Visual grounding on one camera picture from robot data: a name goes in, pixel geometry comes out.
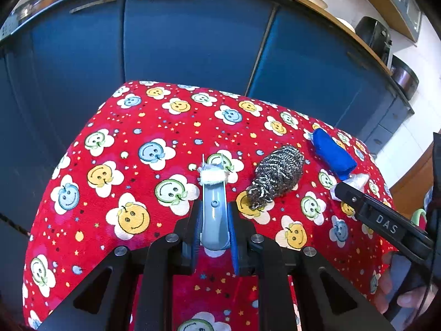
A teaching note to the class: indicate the steel wool scrubber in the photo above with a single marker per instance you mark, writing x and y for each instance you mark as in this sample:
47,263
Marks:
275,175

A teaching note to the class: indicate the blue cloth wad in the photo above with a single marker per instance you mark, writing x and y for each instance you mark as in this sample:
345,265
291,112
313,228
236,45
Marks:
338,160

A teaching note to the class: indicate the red smiley flower tablecloth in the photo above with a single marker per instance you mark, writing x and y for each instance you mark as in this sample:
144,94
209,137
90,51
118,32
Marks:
132,173

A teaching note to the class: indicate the small grey blue bottle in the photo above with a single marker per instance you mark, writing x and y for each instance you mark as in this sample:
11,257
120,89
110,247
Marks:
215,233

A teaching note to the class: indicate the red bin with green rim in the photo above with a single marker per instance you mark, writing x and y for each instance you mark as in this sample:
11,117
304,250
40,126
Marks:
419,218

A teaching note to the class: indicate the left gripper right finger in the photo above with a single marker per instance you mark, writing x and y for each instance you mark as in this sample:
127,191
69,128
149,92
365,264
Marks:
246,260

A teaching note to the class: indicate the white plastic wrapper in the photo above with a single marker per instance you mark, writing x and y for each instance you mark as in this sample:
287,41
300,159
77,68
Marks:
357,181

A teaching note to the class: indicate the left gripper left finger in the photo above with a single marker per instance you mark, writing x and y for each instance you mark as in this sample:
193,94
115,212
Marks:
189,229

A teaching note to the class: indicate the blue lower kitchen cabinets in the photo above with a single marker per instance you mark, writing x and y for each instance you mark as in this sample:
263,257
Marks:
60,64

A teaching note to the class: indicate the person's right hand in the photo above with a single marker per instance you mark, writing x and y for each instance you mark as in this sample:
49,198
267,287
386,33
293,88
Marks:
415,299

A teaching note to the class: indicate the wooden door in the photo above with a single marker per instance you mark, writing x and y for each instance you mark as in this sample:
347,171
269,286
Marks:
409,191

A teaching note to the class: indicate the steel pot far left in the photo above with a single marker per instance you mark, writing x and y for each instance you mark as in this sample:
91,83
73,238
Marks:
29,8

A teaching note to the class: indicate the white bowl on counter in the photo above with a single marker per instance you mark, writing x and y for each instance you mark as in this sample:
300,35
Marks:
346,24

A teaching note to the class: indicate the dark rice cooker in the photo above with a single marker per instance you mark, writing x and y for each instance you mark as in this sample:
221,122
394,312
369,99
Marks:
404,77

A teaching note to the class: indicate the black air fryer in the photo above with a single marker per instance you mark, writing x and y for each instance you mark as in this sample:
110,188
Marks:
376,36

